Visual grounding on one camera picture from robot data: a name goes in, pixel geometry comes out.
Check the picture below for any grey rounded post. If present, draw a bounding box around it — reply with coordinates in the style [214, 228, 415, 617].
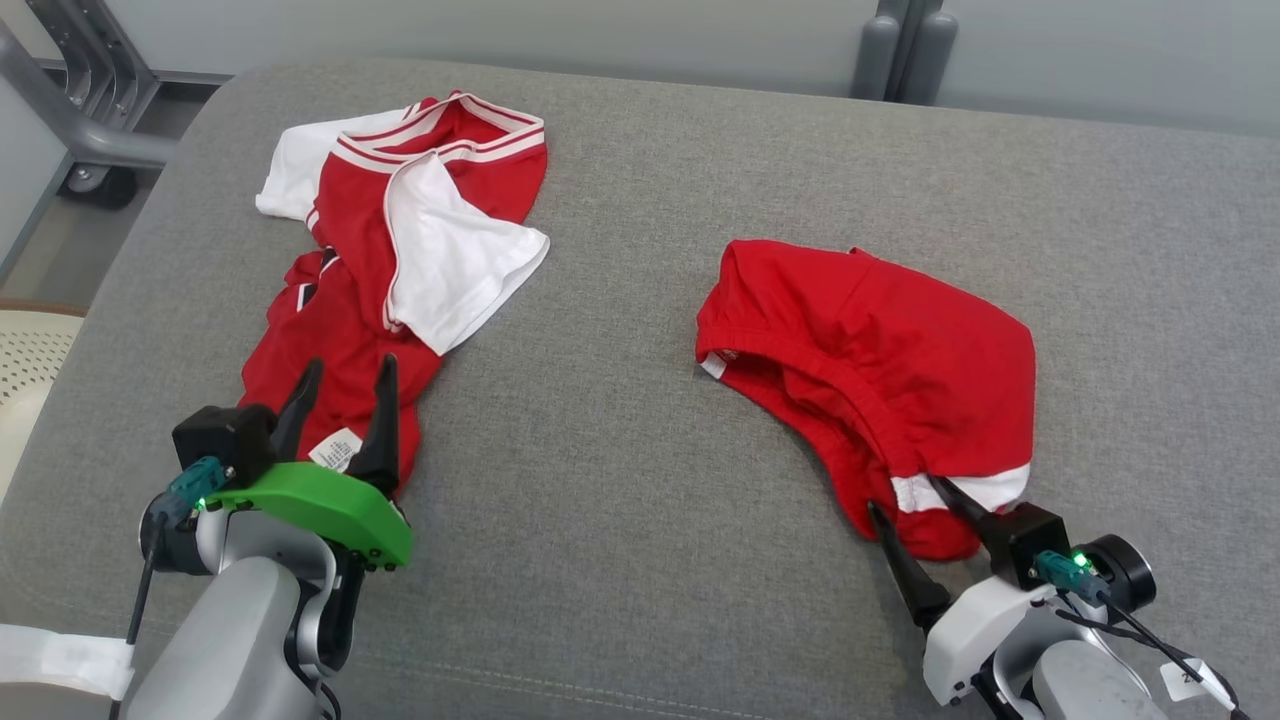
[852, 14, 904, 101]
[903, 10, 959, 106]

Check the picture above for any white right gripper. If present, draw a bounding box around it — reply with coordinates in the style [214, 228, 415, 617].
[866, 476, 1061, 706]

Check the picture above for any white cable tag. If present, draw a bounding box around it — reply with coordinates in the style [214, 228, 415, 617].
[1160, 658, 1238, 713]

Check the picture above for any black caster wheel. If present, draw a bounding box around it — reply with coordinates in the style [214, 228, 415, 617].
[65, 163, 139, 211]

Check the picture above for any grey vertical rail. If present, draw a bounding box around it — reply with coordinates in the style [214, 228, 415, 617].
[876, 0, 945, 101]

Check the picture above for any red and white jersey shirt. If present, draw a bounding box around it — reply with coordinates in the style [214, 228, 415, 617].
[238, 90, 551, 501]

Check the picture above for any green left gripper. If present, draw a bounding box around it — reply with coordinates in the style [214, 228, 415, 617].
[205, 353, 414, 571]

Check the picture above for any red shorts white trim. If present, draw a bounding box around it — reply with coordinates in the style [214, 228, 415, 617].
[695, 238, 1038, 563]

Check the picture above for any grey metal cart frame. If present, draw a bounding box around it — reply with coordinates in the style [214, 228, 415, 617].
[0, 0, 181, 169]

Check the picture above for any white tape band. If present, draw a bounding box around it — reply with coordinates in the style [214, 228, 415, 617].
[0, 624, 136, 701]

